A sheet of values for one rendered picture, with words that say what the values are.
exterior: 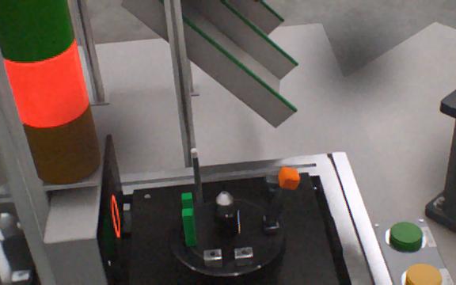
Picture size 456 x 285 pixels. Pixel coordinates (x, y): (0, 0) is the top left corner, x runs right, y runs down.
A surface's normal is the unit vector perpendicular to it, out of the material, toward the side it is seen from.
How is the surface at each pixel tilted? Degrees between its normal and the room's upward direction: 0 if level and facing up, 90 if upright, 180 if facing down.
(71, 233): 0
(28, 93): 90
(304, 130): 0
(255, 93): 90
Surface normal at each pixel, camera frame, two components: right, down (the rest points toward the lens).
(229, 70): -0.09, 0.60
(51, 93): 0.37, 0.54
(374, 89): -0.06, -0.80
